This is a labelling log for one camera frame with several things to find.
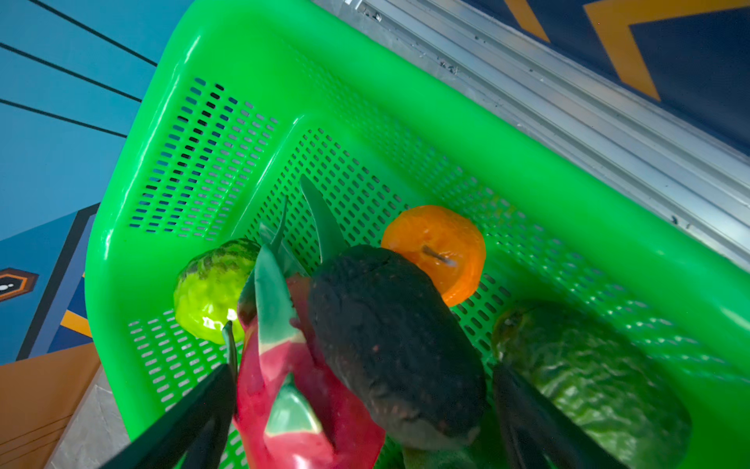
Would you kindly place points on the green plastic basket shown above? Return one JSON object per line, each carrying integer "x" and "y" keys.
{"x": 251, "y": 95}

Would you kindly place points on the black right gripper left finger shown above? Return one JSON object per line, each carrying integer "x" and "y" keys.
{"x": 193, "y": 434}

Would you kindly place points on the red dragon fruit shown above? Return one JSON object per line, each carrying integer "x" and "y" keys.
{"x": 291, "y": 410}

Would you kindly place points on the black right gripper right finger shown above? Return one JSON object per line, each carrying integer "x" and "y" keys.
{"x": 535, "y": 433}

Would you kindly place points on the aluminium side floor rail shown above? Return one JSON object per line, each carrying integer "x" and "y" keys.
{"x": 669, "y": 166}

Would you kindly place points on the dark green avocado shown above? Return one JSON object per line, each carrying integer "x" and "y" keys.
{"x": 599, "y": 379}

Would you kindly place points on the black dark avocado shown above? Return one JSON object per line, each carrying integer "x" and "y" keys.
{"x": 385, "y": 332}

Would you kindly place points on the bumpy light green fruit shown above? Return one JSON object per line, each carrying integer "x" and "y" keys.
{"x": 208, "y": 289}

